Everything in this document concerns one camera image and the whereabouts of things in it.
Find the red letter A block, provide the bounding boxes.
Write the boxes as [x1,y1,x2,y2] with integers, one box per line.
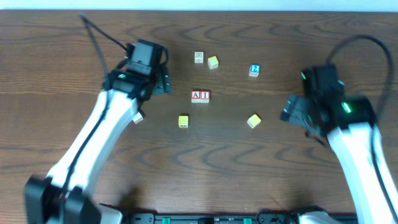
[191,90,201,103]

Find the red letter I block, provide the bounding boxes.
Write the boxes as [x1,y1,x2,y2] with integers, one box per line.
[200,91,210,103]

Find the blue number 2 block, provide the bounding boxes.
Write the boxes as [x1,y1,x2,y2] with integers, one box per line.
[249,64,261,77]

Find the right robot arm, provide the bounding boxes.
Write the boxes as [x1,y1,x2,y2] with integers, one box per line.
[280,65,397,223]

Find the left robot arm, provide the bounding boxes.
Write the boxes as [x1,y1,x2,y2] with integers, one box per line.
[24,40,171,223]

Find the white outlined letter block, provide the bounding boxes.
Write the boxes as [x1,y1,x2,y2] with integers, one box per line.
[132,112,144,124]

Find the yellow block centre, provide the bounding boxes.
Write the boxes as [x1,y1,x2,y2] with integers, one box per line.
[178,115,189,128]

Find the yellow block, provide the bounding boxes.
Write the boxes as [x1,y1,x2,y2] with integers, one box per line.
[178,115,189,128]
[247,114,262,129]
[208,56,219,70]

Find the yellow block right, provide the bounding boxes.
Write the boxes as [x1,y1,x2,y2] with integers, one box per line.
[247,114,262,129]

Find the white picture block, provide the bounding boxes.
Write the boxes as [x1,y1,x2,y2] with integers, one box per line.
[194,52,204,63]

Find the yellow block near top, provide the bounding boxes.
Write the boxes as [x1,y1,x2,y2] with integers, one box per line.
[208,56,219,70]

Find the black right camera cable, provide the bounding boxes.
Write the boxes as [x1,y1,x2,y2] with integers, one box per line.
[325,34,394,116]

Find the black camera cable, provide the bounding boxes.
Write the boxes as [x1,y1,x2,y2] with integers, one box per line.
[325,34,394,116]
[79,12,129,78]

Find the black left camera cable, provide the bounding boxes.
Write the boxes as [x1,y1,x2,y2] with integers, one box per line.
[79,12,129,78]

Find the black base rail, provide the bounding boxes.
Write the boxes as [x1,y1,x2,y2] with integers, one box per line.
[99,203,358,224]

